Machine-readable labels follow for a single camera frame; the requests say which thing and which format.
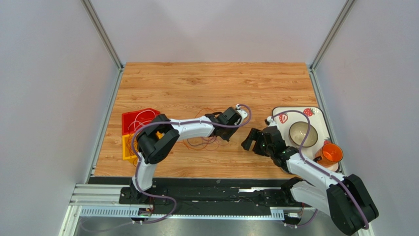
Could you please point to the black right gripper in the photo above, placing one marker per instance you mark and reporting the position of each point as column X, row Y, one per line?
column 259, row 142

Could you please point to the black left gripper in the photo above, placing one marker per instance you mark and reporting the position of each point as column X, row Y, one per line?
column 227, row 137

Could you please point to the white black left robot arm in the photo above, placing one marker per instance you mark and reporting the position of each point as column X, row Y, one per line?
column 153, row 142

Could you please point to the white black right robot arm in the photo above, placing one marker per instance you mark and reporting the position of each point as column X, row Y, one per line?
column 345, row 199

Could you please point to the strawberry pattern tray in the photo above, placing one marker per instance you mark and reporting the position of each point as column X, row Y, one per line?
column 307, row 113

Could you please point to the beige ceramic bowl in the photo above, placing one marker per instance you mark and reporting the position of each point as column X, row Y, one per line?
column 299, row 130

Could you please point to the orange round object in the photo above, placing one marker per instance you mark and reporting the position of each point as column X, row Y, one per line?
column 328, row 155

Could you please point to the red plastic bin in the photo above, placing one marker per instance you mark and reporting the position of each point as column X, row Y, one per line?
column 131, row 121

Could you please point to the yellow plastic bin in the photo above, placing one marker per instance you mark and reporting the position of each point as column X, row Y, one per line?
column 127, row 152

